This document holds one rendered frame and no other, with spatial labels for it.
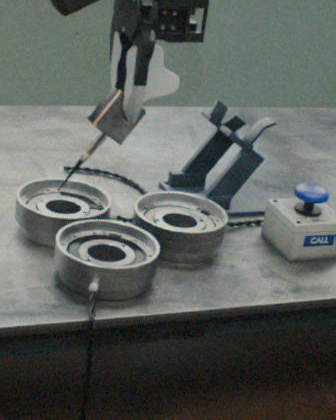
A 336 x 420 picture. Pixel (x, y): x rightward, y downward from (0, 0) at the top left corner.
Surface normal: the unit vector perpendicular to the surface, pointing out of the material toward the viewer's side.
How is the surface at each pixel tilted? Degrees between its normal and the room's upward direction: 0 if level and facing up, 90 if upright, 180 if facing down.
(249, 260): 0
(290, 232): 90
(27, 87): 90
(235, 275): 0
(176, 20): 90
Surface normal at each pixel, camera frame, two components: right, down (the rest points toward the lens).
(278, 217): -0.92, 0.04
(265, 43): 0.37, 0.42
